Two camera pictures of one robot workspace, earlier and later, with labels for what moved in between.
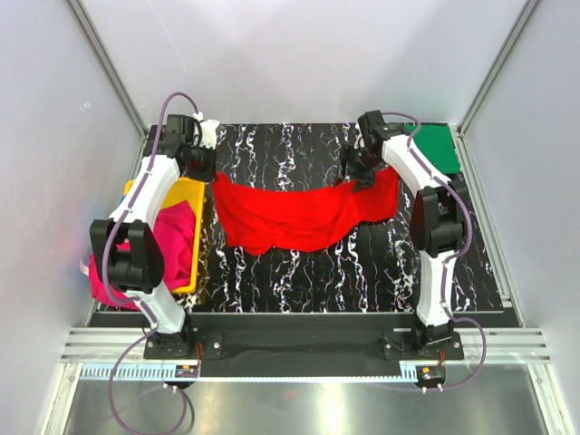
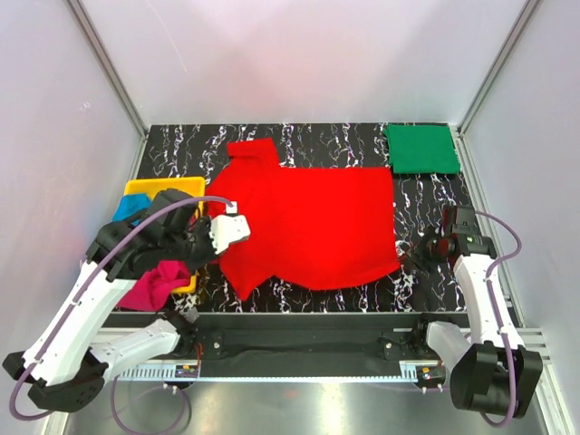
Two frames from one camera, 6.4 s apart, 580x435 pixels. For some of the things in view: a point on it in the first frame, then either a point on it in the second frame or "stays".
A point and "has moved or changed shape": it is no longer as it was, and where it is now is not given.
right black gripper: [363, 180] → [418, 259]
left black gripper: [209, 174] → [210, 256]
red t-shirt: [274, 219] has moved or changed shape
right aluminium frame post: [511, 36] stays
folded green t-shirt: [436, 144] stays
